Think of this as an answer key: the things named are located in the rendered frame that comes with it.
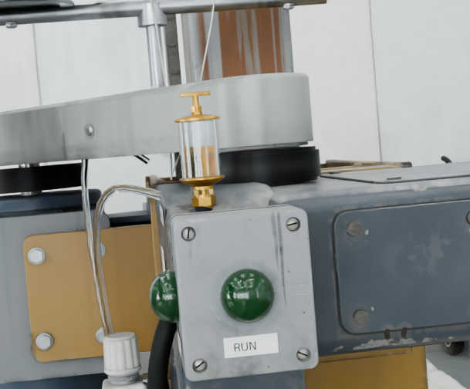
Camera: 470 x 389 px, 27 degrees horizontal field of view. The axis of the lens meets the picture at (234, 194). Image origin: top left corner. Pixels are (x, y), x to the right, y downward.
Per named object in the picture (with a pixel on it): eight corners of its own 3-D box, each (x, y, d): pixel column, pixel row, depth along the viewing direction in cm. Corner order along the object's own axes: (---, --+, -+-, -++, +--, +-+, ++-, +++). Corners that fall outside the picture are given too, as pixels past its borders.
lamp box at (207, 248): (185, 383, 53) (171, 220, 53) (180, 365, 58) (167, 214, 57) (319, 368, 54) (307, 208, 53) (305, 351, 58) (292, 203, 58)
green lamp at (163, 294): (151, 329, 54) (147, 275, 53) (150, 319, 56) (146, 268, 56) (197, 324, 54) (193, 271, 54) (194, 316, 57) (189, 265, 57)
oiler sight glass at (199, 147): (183, 178, 60) (178, 122, 60) (180, 177, 62) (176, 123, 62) (223, 175, 60) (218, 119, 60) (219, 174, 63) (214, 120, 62)
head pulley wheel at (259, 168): (208, 190, 69) (205, 155, 69) (198, 186, 78) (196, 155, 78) (333, 179, 70) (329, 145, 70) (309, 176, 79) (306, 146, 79)
